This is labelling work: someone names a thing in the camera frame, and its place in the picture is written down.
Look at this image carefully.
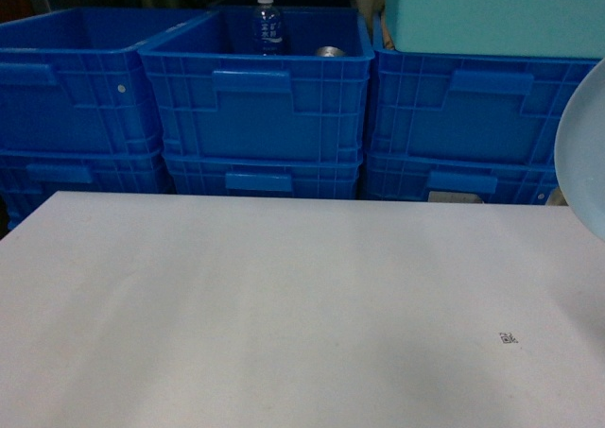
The light blue round plate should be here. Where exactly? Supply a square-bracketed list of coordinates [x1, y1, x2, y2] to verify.
[554, 61, 604, 239]

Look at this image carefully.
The blue crate lower middle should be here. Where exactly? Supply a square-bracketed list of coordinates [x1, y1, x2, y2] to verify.
[163, 153, 362, 199]

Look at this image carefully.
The blue crate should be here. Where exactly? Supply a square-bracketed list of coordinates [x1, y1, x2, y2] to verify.
[1, 150, 175, 230]
[163, 153, 362, 199]
[1, 8, 201, 156]
[365, 15, 597, 166]
[139, 7, 374, 163]
[359, 153, 558, 205]

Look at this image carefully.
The blue crate lower right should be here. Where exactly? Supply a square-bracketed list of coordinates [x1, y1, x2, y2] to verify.
[359, 153, 558, 205]

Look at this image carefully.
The blue crate top middle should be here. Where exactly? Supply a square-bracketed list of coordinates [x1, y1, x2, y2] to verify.
[139, 7, 374, 163]

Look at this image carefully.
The silver metal can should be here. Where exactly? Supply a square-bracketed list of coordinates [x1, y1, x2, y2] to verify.
[315, 45, 347, 58]

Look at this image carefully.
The clear water bottle blue label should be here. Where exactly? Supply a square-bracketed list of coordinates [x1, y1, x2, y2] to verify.
[252, 0, 285, 56]

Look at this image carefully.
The blue crate top right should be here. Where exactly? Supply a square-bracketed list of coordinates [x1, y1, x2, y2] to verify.
[365, 15, 597, 166]

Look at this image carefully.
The blue crate top left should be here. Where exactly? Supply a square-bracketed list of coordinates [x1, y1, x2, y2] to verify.
[1, 8, 201, 156]

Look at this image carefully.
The blue crate lower left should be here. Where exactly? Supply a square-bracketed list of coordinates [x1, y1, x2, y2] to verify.
[1, 150, 175, 230]

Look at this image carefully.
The teal plastic box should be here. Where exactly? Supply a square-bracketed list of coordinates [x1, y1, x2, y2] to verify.
[385, 0, 604, 60]

